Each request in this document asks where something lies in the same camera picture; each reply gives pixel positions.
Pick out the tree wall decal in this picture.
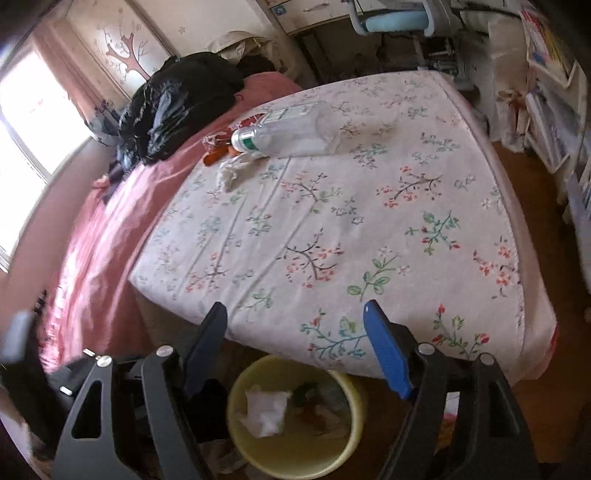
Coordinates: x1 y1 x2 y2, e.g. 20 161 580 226
69 0 174 93

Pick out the pink curtain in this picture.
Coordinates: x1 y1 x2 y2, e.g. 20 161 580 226
32 18 125 121

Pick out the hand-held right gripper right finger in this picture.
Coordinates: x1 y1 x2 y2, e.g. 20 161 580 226
362 299 541 480

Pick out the yellow trash bin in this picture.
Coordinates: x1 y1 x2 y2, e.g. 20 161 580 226
226 354 368 478

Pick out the white shelf rack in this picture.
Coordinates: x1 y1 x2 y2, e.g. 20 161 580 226
519 0 591 222

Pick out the window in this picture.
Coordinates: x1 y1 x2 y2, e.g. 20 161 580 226
0 46 93 273

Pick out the row of red-spined books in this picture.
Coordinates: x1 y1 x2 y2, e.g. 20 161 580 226
522 4 578 79

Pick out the floral mat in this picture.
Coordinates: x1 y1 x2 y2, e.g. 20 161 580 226
129 69 559 384

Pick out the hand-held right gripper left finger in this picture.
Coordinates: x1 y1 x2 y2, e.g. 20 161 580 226
51 301 229 480

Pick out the white paper bag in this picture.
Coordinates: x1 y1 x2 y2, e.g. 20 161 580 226
487 18 532 61

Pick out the beige bag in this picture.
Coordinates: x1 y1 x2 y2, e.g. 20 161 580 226
205 30 278 61

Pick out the orange peel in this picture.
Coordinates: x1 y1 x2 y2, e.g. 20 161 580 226
203 145 232 166

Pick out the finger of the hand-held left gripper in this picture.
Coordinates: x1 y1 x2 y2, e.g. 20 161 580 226
48 350 100 398

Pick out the black puffer jacket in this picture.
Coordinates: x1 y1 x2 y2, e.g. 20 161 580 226
90 52 245 167

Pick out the white desk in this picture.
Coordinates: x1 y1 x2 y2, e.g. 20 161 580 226
265 0 356 35

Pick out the blue office chair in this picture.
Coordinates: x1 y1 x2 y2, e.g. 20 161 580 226
346 0 462 38

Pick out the red snack wrapper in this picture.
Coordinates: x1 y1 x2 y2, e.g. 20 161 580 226
203 117 266 153

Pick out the clear plastic bottle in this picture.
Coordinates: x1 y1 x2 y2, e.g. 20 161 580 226
230 100 345 160

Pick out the white tissue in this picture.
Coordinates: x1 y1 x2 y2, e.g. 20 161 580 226
238 388 291 438
217 154 264 192

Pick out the bag with red handles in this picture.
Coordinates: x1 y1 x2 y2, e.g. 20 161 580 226
496 88 532 148

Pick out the pink bed sheet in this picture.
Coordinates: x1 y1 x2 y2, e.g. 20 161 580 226
37 71 301 374

